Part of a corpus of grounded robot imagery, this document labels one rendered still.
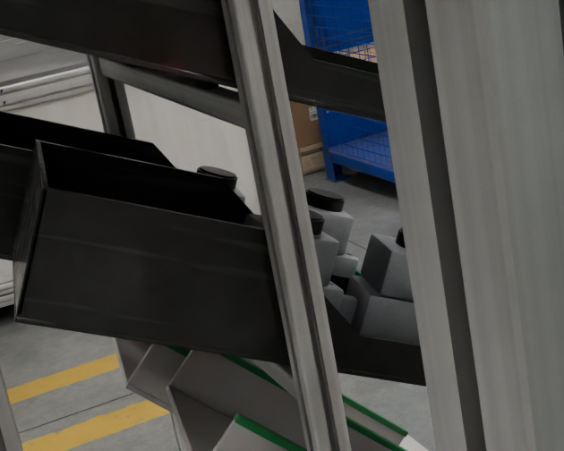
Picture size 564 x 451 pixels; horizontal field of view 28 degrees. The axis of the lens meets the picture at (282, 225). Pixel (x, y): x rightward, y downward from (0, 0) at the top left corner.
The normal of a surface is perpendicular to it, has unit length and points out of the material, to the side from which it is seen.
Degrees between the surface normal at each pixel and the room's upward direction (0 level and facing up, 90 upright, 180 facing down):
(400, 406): 0
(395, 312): 90
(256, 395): 90
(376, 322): 90
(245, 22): 90
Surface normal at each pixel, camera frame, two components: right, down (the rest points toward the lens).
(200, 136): 0.40, 0.22
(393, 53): -0.90, 0.28
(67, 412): -0.18, -0.94
